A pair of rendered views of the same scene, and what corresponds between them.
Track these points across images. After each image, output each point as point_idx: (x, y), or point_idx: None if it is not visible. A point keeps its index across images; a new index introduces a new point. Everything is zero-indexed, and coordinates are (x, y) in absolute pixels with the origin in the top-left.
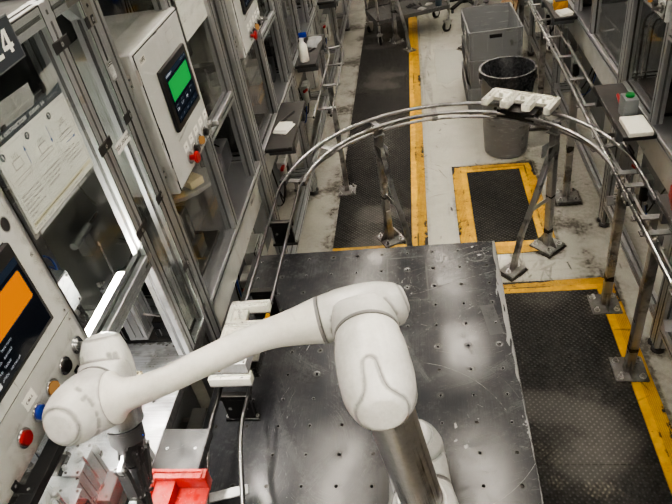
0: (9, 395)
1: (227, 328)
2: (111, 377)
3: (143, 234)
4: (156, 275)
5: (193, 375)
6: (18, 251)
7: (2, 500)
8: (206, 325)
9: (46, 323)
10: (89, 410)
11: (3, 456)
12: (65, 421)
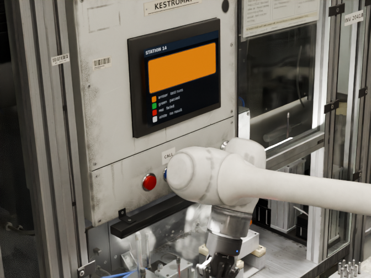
0: (157, 137)
1: (367, 263)
2: (238, 159)
3: (330, 112)
4: (323, 158)
5: (308, 193)
6: (223, 33)
7: (108, 213)
8: (348, 252)
9: (213, 103)
10: (207, 169)
11: (127, 180)
12: (185, 165)
